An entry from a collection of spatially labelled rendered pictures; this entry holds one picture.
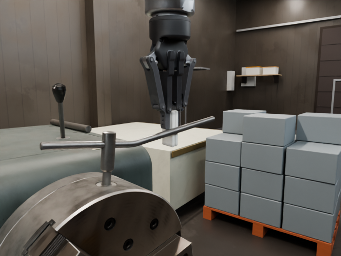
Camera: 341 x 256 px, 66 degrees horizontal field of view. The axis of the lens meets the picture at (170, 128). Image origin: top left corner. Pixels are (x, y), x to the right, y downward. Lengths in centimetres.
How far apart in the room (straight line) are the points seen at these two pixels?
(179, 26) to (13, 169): 38
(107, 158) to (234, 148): 228
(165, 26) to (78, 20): 437
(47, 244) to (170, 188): 249
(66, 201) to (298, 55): 909
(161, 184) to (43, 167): 239
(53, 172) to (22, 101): 368
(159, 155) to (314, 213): 151
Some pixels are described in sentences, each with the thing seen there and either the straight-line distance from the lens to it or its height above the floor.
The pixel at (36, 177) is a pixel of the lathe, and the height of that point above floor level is 123.
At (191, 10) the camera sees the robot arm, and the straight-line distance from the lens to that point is 49.
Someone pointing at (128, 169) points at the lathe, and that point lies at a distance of 61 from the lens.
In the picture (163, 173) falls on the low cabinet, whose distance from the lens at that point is 282.
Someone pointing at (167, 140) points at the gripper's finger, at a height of 129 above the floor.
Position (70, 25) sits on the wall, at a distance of 471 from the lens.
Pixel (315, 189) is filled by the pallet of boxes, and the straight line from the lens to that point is 253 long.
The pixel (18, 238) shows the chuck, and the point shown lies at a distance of 43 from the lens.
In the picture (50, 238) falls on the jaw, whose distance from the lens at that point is 39.
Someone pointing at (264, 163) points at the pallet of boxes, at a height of 73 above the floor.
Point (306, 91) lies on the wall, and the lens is 921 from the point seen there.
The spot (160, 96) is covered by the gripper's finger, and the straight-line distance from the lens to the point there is 47.
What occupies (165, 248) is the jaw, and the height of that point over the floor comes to 111.
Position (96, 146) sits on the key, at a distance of 42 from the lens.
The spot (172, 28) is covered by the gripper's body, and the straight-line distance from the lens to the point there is 47.
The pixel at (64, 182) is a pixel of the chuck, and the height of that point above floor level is 123.
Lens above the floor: 139
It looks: 8 degrees down
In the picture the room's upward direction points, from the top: straight up
